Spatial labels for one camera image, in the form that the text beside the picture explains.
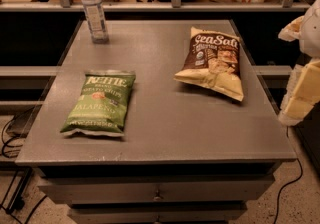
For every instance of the green Kettle chips bag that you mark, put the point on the green Kettle chips bag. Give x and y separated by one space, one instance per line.
102 105

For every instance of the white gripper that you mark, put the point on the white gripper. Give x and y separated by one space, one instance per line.
311 33

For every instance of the metal drawer knob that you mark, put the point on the metal drawer knob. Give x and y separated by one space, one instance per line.
157 197

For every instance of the clear blue plastic bottle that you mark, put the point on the clear blue plastic bottle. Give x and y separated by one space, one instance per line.
96 20

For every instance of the grey drawer cabinet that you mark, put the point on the grey drawer cabinet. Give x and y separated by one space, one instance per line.
206 154

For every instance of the brown Sea Salt chips bag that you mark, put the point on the brown Sea Salt chips bag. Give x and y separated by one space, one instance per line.
213 62

